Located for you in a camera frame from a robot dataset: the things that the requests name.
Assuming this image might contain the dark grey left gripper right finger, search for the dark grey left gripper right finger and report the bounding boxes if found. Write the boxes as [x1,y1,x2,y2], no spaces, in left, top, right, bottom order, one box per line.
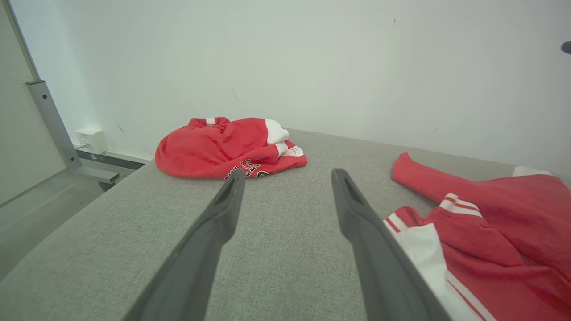
[331,168,452,321]

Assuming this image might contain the white power adapter box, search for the white power adapter box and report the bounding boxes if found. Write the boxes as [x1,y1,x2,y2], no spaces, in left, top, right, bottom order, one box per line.
[75,126,109,155]

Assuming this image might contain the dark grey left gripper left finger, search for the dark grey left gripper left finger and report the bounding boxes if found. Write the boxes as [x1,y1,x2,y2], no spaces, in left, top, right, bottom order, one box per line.
[122,169,246,321]

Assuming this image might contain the red Bulls print shorts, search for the red Bulls print shorts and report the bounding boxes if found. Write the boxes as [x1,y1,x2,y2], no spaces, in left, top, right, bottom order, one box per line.
[154,117,308,180]

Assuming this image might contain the red jersey with white trim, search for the red jersey with white trim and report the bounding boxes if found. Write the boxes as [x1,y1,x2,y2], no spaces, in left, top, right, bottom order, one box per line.
[384,152,571,321]

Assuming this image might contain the grey metal frame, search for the grey metal frame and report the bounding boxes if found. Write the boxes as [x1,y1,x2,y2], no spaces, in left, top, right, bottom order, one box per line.
[4,0,122,186]

